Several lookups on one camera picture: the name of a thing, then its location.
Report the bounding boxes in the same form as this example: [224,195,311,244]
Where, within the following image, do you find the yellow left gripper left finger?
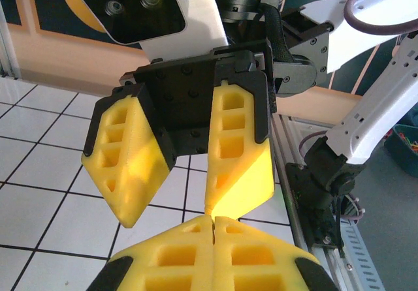
[85,215,216,291]

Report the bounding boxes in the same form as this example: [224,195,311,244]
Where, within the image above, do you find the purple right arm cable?
[345,0,418,37]

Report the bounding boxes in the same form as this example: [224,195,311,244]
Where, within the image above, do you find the dark panel yellow oval feather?
[27,0,112,42]

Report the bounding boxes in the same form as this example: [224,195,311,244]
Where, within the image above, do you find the slotted grey cable duct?
[339,219,383,291]

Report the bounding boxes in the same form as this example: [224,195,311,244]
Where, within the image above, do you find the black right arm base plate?
[285,162,344,249]

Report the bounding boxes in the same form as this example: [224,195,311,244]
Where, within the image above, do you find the long aluminium base rail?
[272,113,386,291]

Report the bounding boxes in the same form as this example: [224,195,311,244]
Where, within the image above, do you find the dark panel pink feathers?
[329,39,398,96]

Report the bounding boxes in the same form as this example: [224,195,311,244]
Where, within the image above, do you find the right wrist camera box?
[67,0,229,64]

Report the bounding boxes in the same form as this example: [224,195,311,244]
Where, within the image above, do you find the white grid table mat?
[0,75,295,291]

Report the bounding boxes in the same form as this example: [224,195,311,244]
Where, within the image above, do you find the teal bin with coloured items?
[383,123,418,174]

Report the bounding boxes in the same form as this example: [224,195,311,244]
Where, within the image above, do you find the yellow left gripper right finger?
[214,216,338,291]

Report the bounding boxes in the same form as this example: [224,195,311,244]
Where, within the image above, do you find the aluminium frame post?
[0,20,21,80]

